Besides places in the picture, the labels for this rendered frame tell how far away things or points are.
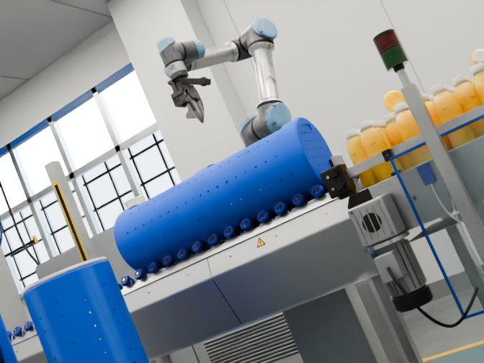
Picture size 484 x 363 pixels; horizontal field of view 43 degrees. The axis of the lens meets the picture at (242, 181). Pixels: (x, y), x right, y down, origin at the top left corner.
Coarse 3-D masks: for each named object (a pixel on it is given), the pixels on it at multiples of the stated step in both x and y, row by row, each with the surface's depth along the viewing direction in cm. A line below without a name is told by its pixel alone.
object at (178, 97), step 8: (184, 72) 240; (176, 80) 241; (176, 88) 241; (184, 88) 238; (192, 88) 240; (176, 96) 239; (184, 96) 238; (192, 96) 238; (176, 104) 239; (184, 104) 243
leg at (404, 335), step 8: (376, 280) 217; (376, 288) 218; (384, 288) 216; (384, 296) 216; (392, 296) 218; (384, 304) 217; (392, 304) 215; (392, 312) 216; (392, 320) 216; (400, 320) 215; (400, 328) 215; (400, 336) 215; (408, 336) 215; (408, 344) 214; (408, 352) 214; (416, 352) 215; (408, 360) 214; (416, 360) 213
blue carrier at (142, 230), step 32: (288, 128) 213; (224, 160) 227; (256, 160) 215; (288, 160) 209; (320, 160) 217; (192, 192) 228; (224, 192) 221; (256, 192) 216; (288, 192) 213; (128, 224) 243; (160, 224) 234; (192, 224) 228; (224, 224) 226; (256, 224) 229; (128, 256) 243; (160, 256) 240
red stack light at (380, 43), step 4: (392, 32) 167; (384, 36) 167; (388, 36) 166; (392, 36) 167; (396, 36) 168; (376, 40) 168; (380, 40) 167; (384, 40) 167; (388, 40) 166; (392, 40) 166; (396, 40) 167; (376, 44) 169; (380, 44) 167; (384, 44) 167; (388, 44) 166; (392, 44) 166; (396, 44) 166; (400, 44) 168; (376, 48) 170; (380, 48) 168; (384, 48) 167; (388, 48) 166; (380, 52) 168
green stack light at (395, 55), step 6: (390, 48) 166; (396, 48) 166; (402, 48) 167; (384, 54) 167; (390, 54) 166; (396, 54) 166; (402, 54) 166; (384, 60) 168; (390, 60) 166; (396, 60) 166; (402, 60) 166; (408, 60) 167; (390, 66) 167
